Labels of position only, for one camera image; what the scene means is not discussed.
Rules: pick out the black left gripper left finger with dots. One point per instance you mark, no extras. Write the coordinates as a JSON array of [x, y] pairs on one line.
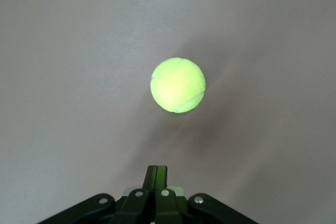
[[136, 208]]

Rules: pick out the yellow-green tennis ball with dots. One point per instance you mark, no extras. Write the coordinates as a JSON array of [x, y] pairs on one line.
[[177, 85]]

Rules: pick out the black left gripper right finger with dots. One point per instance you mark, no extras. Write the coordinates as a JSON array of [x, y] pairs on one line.
[[170, 208]]

